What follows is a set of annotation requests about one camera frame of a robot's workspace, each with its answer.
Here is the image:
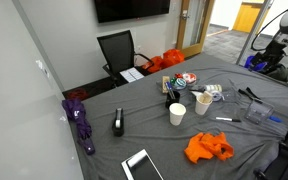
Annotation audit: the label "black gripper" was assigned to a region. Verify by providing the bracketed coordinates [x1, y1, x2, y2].
[250, 39, 286, 75]

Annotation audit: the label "blue bin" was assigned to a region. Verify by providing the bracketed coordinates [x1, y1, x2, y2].
[243, 55, 268, 72]

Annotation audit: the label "slanted metal pole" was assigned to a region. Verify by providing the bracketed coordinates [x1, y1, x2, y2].
[235, 0, 274, 66]

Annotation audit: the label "clear acrylic box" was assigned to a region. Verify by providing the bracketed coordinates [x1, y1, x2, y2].
[243, 99, 275, 126]

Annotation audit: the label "yellow door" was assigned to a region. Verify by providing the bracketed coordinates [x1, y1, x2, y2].
[232, 1, 265, 34]

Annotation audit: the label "blue marker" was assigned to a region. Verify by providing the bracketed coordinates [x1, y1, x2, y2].
[268, 114, 283, 124]

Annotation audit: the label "clear tape roll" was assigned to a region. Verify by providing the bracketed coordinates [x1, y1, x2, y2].
[211, 90, 226, 102]

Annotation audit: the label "black and white marker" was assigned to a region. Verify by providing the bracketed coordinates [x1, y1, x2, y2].
[215, 116, 242, 123]

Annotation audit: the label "wooden stir sticks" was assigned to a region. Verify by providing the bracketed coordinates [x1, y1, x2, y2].
[199, 91, 214, 103]

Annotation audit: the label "paper cup holding sticks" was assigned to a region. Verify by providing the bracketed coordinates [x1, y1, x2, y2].
[194, 92, 214, 116]

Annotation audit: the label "red white tape roll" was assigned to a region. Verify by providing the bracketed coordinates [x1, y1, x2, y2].
[182, 72, 198, 85]

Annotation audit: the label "wooden framed glass door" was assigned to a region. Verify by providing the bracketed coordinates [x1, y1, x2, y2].
[176, 0, 216, 58]

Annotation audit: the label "green blue striped ball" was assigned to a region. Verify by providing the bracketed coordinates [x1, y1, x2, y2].
[170, 77, 188, 91]

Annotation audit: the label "large orange bag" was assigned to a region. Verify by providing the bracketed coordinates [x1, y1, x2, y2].
[162, 48, 186, 69]

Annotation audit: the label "blue pen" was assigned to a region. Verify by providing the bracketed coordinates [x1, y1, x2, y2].
[165, 81, 177, 100]

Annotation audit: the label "black pen cup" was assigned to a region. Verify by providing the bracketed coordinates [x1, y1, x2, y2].
[164, 89, 181, 109]

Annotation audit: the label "wooden block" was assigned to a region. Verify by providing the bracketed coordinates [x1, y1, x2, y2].
[161, 75, 171, 94]

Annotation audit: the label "empty white paper cup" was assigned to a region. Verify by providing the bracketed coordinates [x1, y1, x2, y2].
[168, 102, 187, 127]

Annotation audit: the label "orange cloth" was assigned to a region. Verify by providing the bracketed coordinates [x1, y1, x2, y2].
[183, 131, 235, 164]

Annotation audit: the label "small orange bag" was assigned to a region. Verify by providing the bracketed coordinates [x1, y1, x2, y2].
[142, 55, 165, 74]

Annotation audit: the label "white paper sheet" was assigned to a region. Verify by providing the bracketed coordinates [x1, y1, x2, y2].
[119, 67, 145, 84]

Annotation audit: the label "grey tablecloth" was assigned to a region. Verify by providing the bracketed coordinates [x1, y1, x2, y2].
[68, 53, 288, 180]

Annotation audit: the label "black office chair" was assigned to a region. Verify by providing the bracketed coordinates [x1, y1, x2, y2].
[96, 29, 155, 88]

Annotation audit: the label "black tape dispenser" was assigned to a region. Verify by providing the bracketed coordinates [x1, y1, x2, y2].
[111, 107, 125, 137]

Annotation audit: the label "white framed tablet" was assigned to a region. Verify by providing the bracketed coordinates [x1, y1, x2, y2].
[120, 148, 164, 180]

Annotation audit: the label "purple folded umbrella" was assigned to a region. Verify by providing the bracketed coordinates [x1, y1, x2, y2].
[61, 98, 97, 156]

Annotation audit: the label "wall mounted black television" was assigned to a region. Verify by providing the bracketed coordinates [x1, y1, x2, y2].
[93, 0, 172, 24]

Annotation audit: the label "red cable coil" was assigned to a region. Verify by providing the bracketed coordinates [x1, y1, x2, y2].
[65, 88, 89, 101]

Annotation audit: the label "white wall outlet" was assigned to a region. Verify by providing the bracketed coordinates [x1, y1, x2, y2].
[35, 59, 50, 78]

